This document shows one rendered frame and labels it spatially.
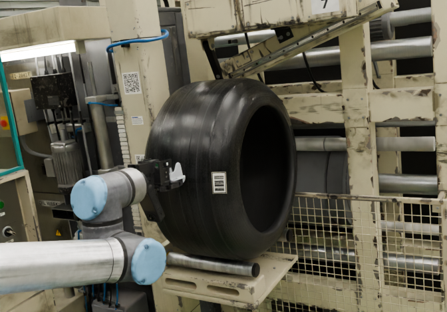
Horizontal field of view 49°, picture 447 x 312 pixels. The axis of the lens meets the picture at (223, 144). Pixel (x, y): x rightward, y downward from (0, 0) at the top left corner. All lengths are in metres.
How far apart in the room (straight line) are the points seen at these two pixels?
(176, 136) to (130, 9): 0.49
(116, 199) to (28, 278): 0.30
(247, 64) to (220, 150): 0.62
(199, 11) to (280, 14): 0.32
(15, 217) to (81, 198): 0.74
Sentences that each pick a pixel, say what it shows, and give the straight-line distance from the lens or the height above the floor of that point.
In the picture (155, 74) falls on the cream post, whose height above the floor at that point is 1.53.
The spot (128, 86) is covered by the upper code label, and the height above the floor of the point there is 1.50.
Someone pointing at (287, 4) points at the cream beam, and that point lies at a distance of 1.67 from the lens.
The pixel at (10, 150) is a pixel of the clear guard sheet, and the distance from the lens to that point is 1.77.
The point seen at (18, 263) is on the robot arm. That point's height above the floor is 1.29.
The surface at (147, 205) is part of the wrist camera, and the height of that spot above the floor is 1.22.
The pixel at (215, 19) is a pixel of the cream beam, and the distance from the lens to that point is 1.80.
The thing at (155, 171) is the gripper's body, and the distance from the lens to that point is 1.25.
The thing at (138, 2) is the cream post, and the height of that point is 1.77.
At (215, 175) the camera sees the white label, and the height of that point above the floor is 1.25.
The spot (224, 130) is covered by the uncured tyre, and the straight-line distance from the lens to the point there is 1.37.
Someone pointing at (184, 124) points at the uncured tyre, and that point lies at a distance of 1.43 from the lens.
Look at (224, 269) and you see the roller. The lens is 1.60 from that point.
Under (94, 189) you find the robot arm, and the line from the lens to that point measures 1.08.
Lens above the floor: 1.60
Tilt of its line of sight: 11 degrees down
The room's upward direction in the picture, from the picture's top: 7 degrees counter-clockwise
